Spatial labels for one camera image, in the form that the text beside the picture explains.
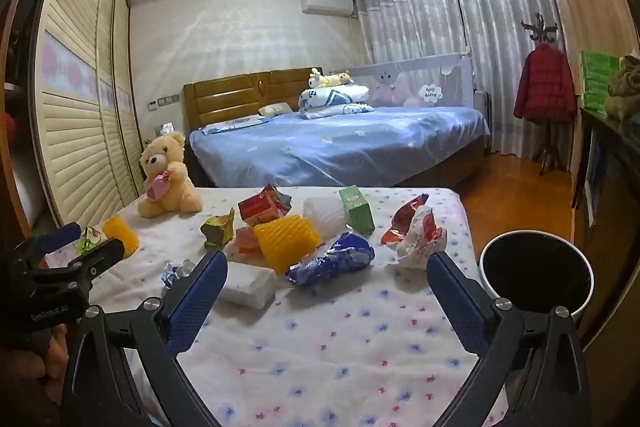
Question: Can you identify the white air conditioner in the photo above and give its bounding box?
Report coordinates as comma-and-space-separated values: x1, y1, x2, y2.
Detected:
300, 0, 355, 15

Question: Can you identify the yellow plush giraffe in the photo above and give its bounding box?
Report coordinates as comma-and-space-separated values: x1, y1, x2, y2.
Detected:
308, 68, 355, 88

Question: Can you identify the red snack packet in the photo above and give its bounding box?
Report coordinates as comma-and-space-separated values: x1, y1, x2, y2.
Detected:
237, 184, 293, 226

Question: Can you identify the small silver-blue wrapper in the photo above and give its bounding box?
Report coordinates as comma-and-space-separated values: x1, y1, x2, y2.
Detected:
160, 259, 197, 290

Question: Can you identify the white and red wrapper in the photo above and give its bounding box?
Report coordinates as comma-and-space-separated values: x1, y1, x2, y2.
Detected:
395, 207, 448, 270

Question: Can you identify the blue snack wrapper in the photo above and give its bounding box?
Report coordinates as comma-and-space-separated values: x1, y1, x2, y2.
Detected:
286, 232, 376, 288

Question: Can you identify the person's left hand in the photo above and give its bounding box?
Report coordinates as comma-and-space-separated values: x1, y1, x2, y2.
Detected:
20, 327, 68, 388

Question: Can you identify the grey bed guard rail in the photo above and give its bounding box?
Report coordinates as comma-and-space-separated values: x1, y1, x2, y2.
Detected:
350, 53, 475, 108

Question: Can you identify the orange-red snack wrapper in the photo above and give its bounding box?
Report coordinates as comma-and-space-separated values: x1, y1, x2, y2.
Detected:
380, 193, 431, 247

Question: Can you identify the yellow ridged cup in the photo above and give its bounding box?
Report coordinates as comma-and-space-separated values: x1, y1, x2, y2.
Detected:
102, 216, 141, 259

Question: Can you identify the blue pillow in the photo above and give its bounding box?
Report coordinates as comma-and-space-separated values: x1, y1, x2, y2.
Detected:
200, 116, 273, 136

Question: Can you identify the tall wooden cabinet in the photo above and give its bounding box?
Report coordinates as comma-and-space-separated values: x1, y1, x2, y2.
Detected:
535, 0, 631, 172

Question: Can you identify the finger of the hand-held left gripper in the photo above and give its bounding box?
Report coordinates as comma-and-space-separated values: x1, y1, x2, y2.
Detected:
30, 238, 126, 303
12, 222, 83, 265

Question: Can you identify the blue bed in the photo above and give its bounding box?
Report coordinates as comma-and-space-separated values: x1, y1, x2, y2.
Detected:
190, 104, 492, 188

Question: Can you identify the red carton box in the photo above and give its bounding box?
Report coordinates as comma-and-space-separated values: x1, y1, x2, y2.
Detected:
234, 227, 263, 258

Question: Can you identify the white trash bin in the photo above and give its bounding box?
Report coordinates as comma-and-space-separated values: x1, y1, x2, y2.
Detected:
479, 230, 596, 323

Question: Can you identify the small beige pillow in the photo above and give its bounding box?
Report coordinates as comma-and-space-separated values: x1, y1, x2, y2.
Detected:
258, 102, 293, 118

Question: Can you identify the red puffer jacket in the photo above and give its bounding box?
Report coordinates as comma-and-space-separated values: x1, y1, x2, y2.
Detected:
513, 44, 577, 124

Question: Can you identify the brown plush toy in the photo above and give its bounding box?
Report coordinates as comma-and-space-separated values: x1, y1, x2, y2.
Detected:
605, 54, 640, 120

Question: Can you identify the wooden coat rack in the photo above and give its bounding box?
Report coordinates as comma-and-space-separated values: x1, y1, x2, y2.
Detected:
520, 12, 566, 178

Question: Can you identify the folded blue-white quilt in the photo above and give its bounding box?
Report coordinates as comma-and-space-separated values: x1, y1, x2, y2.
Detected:
298, 83, 375, 120

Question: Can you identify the yellow-green snack wrapper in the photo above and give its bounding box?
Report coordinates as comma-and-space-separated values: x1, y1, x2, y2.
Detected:
201, 208, 236, 250

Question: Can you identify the yellow teddy bear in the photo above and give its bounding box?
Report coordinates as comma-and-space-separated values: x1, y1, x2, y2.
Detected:
137, 132, 203, 219

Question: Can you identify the louvered wardrobe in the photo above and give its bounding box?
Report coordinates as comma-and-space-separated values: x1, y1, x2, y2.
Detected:
30, 0, 146, 233

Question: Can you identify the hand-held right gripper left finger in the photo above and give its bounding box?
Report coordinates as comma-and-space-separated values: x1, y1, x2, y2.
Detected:
60, 249, 231, 427

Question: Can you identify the large yellow foam net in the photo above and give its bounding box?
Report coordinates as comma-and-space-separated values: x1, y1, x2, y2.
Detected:
253, 214, 323, 274

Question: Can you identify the green drink pouch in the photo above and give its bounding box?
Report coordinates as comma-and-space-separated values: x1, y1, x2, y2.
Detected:
75, 227, 106, 255

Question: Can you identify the wooden headboard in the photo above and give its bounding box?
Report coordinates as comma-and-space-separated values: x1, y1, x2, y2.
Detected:
182, 68, 326, 132

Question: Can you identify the grey patterned curtain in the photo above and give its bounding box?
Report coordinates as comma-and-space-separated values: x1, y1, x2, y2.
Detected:
352, 0, 543, 155

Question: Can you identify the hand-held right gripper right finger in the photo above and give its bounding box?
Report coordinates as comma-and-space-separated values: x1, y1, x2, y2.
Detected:
425, 251, 598, 427

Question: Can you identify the dark desk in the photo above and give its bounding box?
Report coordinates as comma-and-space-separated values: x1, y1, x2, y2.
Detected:
570, 104, 640, 258

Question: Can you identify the green carton box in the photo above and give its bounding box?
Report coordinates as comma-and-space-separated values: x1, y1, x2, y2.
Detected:
338, 185, 376, 234

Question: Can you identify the white tissue pack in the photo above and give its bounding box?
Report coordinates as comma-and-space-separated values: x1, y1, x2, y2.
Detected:
217, 261, 278, 309

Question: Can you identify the stack of green boxes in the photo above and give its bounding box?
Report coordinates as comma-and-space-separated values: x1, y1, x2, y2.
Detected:
579, 51, 623, 112

